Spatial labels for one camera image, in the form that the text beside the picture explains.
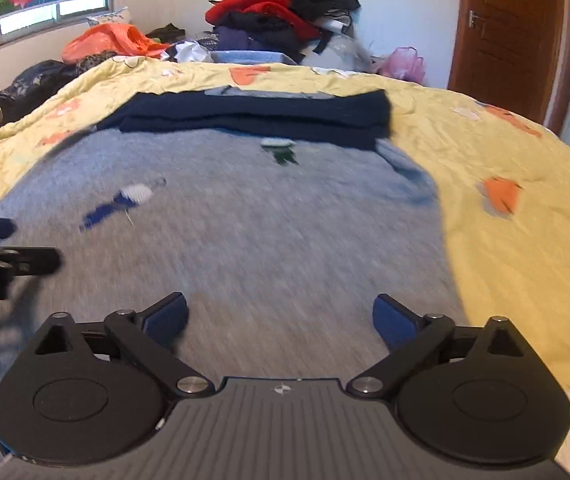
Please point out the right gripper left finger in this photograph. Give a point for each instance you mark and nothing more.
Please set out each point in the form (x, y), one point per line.
(146, 339)

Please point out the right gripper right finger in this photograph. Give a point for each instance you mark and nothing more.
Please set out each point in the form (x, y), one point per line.
(413, 342)

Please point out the grey and navy knit sweater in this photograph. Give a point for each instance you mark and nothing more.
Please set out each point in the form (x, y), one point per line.
(280, 219)

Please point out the dark floral garment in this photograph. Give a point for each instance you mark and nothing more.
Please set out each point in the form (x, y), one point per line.
(41, 81)

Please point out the yellow patterned quilt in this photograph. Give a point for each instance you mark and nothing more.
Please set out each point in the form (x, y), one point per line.
(503, 181)

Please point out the orange garment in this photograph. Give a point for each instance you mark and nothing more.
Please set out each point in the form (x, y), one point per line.
(120, 38)

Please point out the window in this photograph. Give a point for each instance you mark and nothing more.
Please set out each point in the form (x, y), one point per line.
(24, 24)

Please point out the white silver plastic bag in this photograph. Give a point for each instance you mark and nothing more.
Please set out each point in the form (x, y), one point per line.
(187, 51)

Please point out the pink plastic basket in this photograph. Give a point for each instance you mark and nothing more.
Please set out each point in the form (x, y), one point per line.
(405, 64)

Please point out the light blue folded blanket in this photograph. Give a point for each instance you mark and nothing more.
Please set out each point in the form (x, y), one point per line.
(250, 57)

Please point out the navy garment in pile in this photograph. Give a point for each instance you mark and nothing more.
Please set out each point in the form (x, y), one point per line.
(258, 32)

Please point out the brown wooden door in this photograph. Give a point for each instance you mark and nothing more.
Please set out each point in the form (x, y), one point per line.
(515, 54)

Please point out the red garment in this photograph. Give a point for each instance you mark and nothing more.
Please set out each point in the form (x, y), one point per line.
(303, 29)

